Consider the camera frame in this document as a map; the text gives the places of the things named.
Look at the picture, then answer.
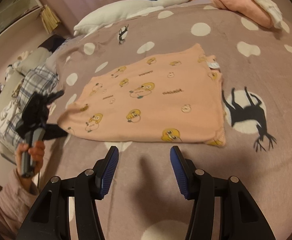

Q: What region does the peach cartoon print shirt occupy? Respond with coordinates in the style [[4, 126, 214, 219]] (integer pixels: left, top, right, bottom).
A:
[[58, 44, 226, 147]]

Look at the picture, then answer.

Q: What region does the person's left hand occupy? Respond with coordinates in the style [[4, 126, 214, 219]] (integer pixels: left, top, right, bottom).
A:
[[15, 141, 45, 177]]

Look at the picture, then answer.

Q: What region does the light pink folded garment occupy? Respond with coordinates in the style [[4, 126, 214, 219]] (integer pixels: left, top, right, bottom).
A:
[[47, 102, 56, 116]]

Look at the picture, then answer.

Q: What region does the plaid grey blue quilt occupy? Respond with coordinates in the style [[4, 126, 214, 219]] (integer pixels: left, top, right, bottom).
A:
[[0, 63, 58, 148]]

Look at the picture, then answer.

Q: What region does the grey beige pillow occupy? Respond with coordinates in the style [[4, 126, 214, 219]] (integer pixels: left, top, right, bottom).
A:
[[15, 47, 52, 76]]

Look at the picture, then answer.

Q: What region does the pink fuzzy left sleeve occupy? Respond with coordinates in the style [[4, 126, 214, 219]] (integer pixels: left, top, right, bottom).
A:
[[0, 169, 39, 239]]

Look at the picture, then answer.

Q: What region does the dark brown pillow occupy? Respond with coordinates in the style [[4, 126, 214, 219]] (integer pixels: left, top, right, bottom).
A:
[[39, 34, 66, 53]]

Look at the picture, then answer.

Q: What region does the white goose plush toy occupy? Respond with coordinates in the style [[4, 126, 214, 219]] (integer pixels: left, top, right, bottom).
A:
[[73, 0, 192, 36]]

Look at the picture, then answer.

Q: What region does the mauve polka dot blanket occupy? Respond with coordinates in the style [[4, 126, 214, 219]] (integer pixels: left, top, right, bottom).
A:
[[41, 4, 292, 239]]

